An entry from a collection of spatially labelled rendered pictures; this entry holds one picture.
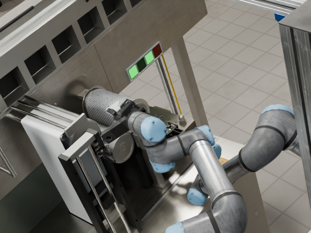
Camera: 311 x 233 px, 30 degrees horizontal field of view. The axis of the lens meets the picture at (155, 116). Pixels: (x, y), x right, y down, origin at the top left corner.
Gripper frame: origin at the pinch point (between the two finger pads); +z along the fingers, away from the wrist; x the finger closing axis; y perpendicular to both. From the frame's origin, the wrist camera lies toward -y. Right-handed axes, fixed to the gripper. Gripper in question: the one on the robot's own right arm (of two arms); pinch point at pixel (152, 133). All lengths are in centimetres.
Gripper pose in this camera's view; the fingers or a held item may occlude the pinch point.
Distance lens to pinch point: 249.8
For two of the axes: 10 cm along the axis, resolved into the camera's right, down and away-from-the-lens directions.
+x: -6.3, 6.1, -4.9
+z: -7.3, -2.4, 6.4
